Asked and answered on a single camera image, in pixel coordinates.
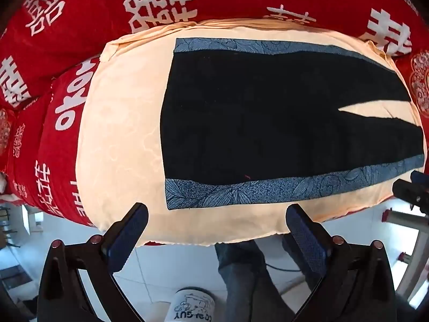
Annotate black pants with blue trim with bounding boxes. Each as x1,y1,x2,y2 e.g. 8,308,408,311
160,38,425,210

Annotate dark floor mat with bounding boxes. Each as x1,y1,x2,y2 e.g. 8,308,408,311
0,265,32,290

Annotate person's legs in dark jeans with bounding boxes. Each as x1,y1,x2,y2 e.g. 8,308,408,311
214,232,323,322

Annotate white printed slipper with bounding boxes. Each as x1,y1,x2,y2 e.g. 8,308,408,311
164,288,215,322

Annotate red embroidered cushion right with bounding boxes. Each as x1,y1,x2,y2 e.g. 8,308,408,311
395,49,429,119

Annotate red embroidered cushion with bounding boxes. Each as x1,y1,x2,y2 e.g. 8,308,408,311
0,108,16,172
395,49,429,119

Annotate peach cloth sofa seat cover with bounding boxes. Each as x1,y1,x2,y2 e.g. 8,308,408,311
76,19,427,245

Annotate red embroidered cushion left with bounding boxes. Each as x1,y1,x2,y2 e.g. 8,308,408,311
0,108,16,172

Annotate red sofa cover with characters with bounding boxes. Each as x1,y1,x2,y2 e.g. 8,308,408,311
1,0,428,226

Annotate white metal rack frame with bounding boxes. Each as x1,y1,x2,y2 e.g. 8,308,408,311
382,207,429,304

